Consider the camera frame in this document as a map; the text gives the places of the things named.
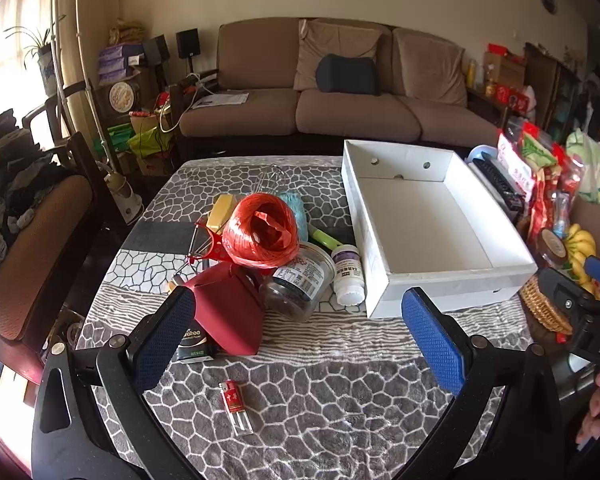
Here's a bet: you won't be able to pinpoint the potted plant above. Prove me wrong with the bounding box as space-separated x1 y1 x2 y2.
4 15 67 97

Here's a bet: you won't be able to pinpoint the red paper gift box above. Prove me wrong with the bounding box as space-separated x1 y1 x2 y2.
180 261 266 357

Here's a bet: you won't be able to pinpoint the brown cardboard box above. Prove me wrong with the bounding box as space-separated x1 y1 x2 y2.
482 52 526 91

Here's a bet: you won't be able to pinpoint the dark wooden cabinet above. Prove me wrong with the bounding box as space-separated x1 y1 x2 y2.
522 42 582 132

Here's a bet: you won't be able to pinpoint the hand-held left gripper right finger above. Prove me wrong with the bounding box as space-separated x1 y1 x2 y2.
401 287 573 480

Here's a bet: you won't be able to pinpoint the bunch of bananas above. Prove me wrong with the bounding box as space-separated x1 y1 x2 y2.
562 223 599 287

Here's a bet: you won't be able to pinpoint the green and white plastic bag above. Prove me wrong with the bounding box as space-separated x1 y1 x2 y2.
565 129 600 207

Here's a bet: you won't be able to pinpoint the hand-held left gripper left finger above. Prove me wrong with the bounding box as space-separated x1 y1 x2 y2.
30 285 201 480

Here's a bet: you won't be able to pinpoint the brown lidded jar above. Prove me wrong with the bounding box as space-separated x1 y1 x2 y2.
537 227 569 267

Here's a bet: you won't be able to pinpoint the pile of clothes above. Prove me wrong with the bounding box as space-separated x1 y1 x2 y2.
0 109 67 301

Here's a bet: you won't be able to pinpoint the white garment steamer stand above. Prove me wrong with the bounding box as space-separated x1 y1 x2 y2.
47 0 144 226

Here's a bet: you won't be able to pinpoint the tan sofa cushion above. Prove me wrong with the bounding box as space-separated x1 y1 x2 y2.
292 19 385 93
392 27 468 108

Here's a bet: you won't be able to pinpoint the white pill bottle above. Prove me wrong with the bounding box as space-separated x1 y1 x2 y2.
330 244 367 307

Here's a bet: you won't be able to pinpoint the teal twine ball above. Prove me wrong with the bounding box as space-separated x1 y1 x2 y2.
277 187 310 243

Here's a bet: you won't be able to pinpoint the yellow sponge block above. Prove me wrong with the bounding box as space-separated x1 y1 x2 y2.
206 194 238 235

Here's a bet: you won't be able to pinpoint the brown sofa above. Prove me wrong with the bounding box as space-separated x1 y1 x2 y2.
177 16 503 153

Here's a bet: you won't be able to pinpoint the clear plastic jar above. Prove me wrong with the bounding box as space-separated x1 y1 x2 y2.
259 241 337 322

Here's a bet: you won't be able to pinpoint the red vegetable peeler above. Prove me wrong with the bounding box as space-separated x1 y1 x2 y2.
184 217 231 273

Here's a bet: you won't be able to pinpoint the wicker basket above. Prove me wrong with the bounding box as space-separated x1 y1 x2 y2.
520 272 574 336

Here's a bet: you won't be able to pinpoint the grey patterned tablecloth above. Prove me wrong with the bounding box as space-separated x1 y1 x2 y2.
75 156 536 480

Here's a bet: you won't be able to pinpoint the small black packet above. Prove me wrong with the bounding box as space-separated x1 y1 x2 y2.
175 326 217 363

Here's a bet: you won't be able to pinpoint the green handled tool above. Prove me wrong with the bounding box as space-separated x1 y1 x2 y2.
307 227 338 252

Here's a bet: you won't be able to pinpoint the red twine ball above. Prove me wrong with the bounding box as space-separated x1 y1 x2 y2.
222 193 300 268

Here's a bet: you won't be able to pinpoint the person's right hand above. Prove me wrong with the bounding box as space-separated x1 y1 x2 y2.
575 369 600 453

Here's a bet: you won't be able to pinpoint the wooden chair with orange seat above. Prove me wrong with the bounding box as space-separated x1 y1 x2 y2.
0 132 112 357

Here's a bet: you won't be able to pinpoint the red snack packets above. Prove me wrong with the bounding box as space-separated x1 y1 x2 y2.
496 120 587 243

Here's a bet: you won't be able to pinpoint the white papers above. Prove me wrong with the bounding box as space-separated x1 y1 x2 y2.
190 91 251 110

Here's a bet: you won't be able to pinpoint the black speaker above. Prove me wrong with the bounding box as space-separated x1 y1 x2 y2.
176 29 201 59
142 35 171 66

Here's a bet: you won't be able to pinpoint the black remote keyboard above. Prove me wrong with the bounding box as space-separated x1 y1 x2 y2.
467 145 527 212

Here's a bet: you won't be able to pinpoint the red lighter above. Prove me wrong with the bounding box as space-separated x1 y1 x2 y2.
218 380 254 437

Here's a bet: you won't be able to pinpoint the red gift boxes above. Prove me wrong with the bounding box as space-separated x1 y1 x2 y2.
495 85 534 112

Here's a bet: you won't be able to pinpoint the metal wire whisk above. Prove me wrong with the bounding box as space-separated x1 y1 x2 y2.
252 164 289 196

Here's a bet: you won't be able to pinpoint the dark blue lumbar pillow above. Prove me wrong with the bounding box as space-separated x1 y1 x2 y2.
316 54 381 97

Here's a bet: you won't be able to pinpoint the white cardboard box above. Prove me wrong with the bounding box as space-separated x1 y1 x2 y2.
341 139 538 320

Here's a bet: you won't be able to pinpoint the round printed tin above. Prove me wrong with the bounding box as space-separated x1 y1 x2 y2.
109 81 140 113

